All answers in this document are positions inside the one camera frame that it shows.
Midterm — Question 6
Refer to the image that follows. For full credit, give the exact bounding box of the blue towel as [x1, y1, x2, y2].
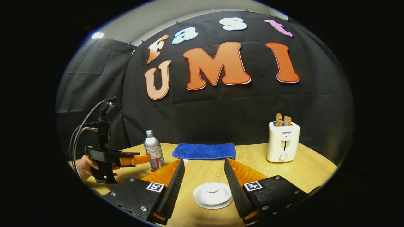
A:
[172, 143, 236, 160]

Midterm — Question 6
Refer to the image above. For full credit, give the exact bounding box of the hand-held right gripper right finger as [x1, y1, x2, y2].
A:
[224, 158, 322, 225]

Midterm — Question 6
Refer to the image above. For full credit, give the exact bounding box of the white teacup lid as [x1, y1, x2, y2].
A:
[193, 182, 233, 206]

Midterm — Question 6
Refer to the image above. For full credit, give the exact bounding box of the white toaster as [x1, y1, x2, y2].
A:
[267, 121, 300, 163]

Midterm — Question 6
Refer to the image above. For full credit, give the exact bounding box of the silver water bottle red label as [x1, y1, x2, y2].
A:
[144, 129, 165, 172]

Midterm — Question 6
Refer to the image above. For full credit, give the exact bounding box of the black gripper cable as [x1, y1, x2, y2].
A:
[69, 97, 116, 177]

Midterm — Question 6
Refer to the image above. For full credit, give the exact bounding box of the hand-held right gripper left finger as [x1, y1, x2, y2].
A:
[103, 159, 186, 225]

